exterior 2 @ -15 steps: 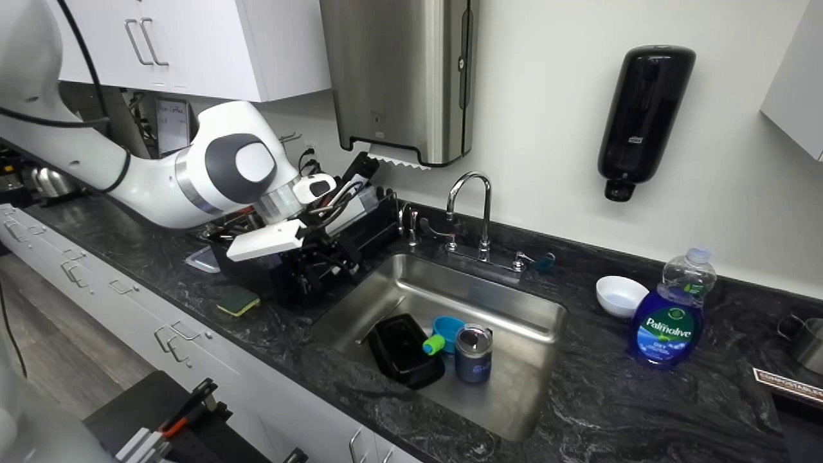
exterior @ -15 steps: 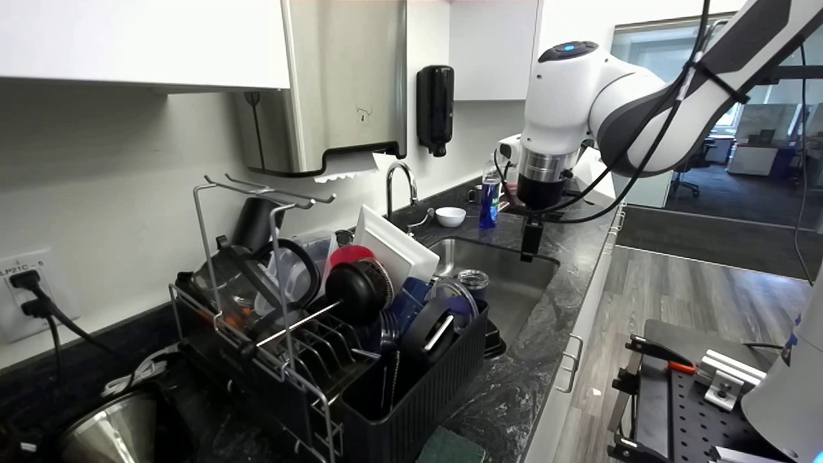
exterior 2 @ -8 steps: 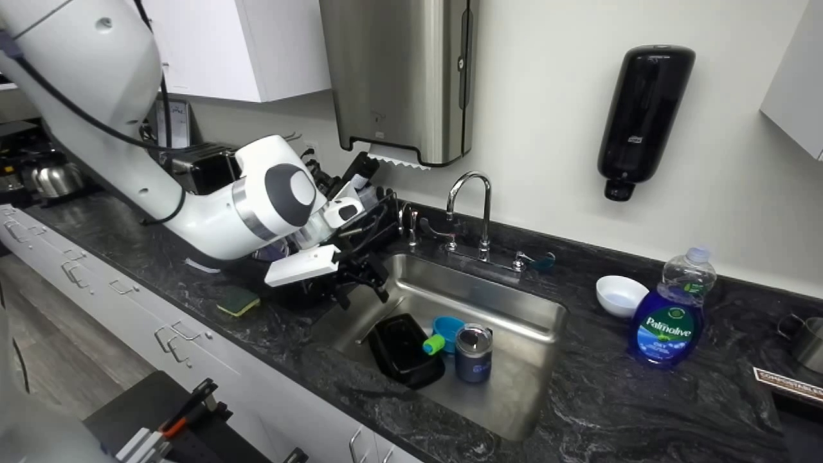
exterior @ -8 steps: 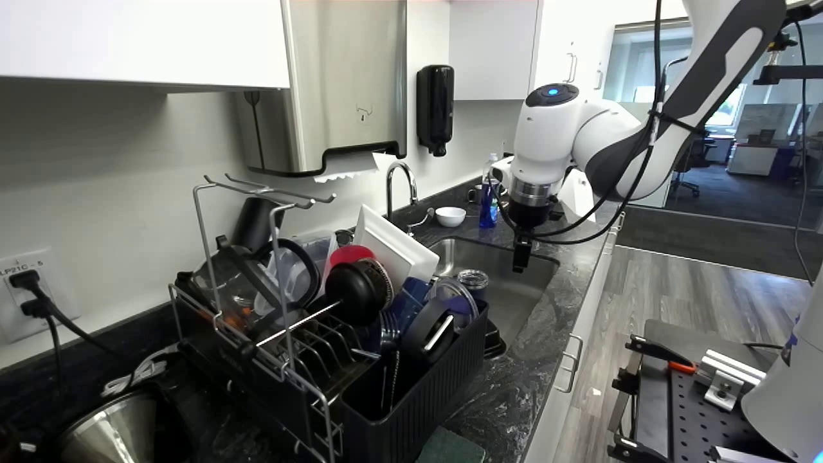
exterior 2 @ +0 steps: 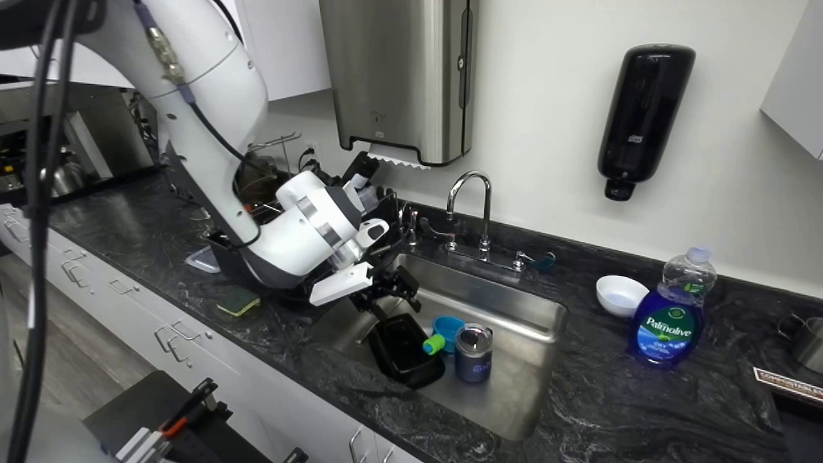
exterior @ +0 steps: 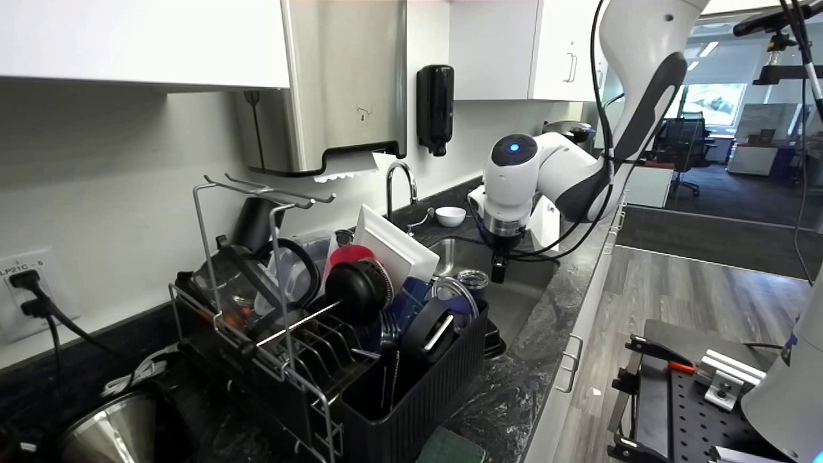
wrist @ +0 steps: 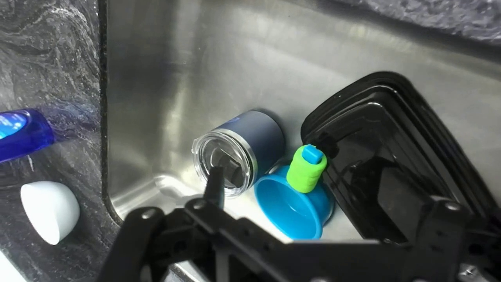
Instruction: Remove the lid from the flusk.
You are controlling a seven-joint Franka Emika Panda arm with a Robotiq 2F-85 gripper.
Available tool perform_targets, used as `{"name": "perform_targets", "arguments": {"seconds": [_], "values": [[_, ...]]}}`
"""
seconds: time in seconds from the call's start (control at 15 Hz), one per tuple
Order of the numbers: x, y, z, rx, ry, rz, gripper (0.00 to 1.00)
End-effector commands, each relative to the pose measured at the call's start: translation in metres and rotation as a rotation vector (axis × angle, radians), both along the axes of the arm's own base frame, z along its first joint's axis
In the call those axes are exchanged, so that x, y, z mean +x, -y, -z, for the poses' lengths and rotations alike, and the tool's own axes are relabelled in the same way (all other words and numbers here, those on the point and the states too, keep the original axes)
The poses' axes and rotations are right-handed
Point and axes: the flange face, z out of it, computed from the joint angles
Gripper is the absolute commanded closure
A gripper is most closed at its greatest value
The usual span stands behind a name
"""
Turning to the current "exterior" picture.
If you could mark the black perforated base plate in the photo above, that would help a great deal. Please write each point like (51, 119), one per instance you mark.
(685, 419)

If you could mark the stainless steel pot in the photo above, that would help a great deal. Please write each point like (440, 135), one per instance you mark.
(110, 433)

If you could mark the black power plug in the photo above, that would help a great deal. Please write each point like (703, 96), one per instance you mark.
(26, 278)
(36, 307)

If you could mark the narrow white upper cabinet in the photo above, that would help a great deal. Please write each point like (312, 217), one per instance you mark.
(496, 51)

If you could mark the white square plate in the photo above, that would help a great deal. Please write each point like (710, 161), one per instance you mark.
(396, 248)

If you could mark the black coffee machine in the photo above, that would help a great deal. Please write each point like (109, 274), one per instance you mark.
(579, 128)

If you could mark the wide white upper cabinet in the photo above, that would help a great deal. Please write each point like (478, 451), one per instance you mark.
(145, 40)

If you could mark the white wall outlet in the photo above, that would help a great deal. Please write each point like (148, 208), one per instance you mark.
(51, 283)

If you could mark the chrome sink faucet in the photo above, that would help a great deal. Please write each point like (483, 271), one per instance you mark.
(396, 176)

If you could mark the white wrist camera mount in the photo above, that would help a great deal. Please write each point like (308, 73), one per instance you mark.
(545, 225)

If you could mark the clear glass jug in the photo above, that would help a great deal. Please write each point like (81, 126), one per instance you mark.
(453, 299)

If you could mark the white background table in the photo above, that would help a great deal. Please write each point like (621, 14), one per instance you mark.
(648, 189)

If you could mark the blue mug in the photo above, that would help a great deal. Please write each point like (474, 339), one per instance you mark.
(401, 310)

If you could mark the stainless steel sink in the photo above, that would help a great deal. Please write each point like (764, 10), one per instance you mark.
(522, 296)

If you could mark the black camera stand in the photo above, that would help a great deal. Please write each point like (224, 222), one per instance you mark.
(786, 73)

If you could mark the black round pan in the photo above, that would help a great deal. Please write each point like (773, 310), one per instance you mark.
(361, 292)

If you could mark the black hanging mug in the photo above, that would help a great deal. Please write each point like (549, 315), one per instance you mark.
(254, 225)

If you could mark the glass lid black rim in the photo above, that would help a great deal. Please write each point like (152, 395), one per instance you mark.
(292, 274)

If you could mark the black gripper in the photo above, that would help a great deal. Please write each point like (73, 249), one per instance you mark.
(505, 239)

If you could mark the red round plate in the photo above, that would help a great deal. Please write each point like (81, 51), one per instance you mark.
(347, 254)

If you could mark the green sponge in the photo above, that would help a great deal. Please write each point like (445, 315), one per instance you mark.
(450, 449)

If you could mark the stainless paper towel dispenser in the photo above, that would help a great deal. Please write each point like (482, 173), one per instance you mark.
(342, 85)

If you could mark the aluminium profile bracket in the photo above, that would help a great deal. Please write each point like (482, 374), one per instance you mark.
(729, 377)

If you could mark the black office chair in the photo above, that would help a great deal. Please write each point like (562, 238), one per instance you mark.
(685, 144)

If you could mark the small white bowl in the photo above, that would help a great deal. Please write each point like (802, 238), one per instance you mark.
(450, 217)

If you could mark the black dish rack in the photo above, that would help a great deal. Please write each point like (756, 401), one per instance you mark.
(401, 401)

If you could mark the black wall soap dispenser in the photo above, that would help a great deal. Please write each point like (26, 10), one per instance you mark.
(435, 107)

